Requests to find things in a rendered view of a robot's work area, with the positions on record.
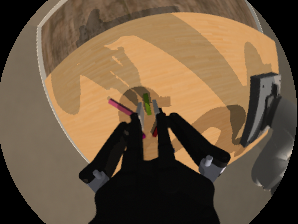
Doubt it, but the pink rod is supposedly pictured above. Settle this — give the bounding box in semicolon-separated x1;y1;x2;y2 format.
108;98;135;115

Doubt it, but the dark red rod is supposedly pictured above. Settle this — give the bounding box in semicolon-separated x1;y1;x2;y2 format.
152;125;157;137

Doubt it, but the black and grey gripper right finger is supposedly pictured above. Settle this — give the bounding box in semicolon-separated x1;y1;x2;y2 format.
152;99;231;196

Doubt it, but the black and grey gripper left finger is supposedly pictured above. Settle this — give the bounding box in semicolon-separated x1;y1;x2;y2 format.
79;102;144;198

